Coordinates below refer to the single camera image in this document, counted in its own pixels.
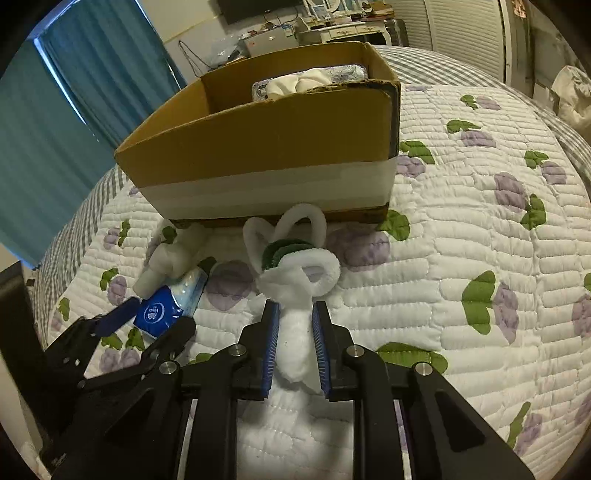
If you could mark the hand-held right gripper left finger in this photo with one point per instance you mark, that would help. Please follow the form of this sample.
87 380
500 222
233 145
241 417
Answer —
271 344

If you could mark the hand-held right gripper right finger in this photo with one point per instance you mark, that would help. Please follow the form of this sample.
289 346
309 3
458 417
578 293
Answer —
321 350

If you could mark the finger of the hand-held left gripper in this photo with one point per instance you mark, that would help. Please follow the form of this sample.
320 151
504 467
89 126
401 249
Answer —
173 337
117 318

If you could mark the white fuzzy pipe-cleaner flower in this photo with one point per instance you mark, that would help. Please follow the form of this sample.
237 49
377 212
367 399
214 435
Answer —
295 332

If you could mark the blue tissue packet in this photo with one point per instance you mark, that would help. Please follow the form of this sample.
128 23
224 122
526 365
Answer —
157 314

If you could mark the cardboard box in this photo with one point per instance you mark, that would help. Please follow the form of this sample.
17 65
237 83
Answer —
277 138

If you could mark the white soft cloth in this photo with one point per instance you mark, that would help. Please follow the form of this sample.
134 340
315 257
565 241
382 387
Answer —
300 81

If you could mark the white rolled socks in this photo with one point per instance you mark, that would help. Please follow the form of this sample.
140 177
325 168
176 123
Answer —
171 263

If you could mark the floral quilted blanket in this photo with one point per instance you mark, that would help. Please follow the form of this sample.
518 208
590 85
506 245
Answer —
461 230

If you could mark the teal curtain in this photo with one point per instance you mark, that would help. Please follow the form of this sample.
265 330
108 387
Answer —
46 138

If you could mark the patterned wet wipes pack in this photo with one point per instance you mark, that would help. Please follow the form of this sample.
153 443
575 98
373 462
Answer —
348 71

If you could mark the white box appliance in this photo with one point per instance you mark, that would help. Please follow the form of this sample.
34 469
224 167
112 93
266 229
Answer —
265 44

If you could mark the white dresser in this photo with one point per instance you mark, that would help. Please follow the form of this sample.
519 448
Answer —
341 31

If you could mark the black television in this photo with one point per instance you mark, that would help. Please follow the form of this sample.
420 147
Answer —
258 7

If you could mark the white louvred wardrobe door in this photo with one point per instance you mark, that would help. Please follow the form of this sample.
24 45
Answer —
461 32

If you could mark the cream crumpled cloth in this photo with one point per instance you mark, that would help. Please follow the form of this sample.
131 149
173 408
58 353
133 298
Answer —
572 97

